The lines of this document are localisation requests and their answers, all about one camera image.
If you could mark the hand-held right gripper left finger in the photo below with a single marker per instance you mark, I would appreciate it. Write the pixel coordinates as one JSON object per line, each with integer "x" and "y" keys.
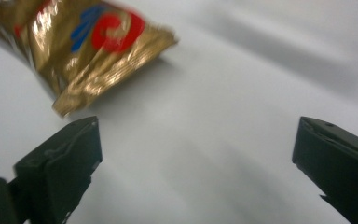
{"x": 60, "y": 169}

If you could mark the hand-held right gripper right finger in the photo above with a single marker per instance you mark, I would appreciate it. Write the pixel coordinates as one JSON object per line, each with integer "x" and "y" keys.
{"x": 341, "y": 165}

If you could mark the gold foil snack packet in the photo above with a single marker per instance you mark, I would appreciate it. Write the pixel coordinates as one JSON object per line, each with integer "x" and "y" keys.
{"x": 87, "y": 59}

